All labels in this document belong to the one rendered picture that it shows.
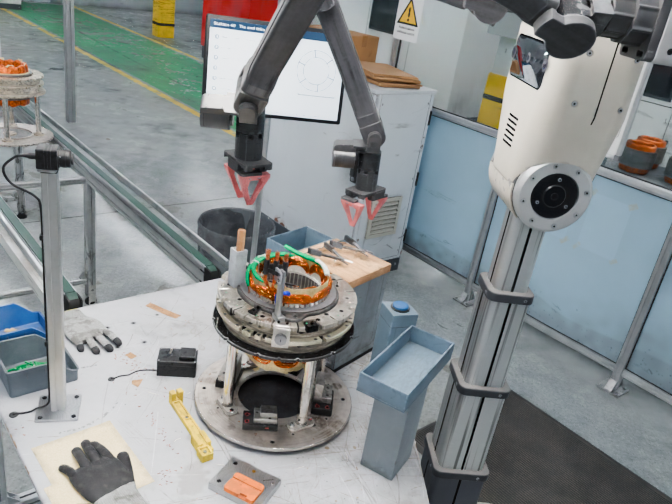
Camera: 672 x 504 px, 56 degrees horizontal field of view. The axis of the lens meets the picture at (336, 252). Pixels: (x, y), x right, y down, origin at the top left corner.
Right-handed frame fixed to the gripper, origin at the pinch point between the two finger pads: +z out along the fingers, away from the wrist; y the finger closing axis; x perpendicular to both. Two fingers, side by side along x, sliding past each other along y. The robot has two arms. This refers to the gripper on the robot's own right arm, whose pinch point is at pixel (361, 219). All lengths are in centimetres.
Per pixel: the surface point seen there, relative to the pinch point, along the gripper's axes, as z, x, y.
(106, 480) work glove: 34, 4, 82
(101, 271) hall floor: 111, -205, -42
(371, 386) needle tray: 12, 38, 44
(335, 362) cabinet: 35.0, 8.5, 15.7
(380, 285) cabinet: 16.6, 9.0, -0.2
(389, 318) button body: 15.4, 22.2, 14.4
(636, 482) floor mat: 122, 76, -116
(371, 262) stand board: 10.3, 5.8, 1.1
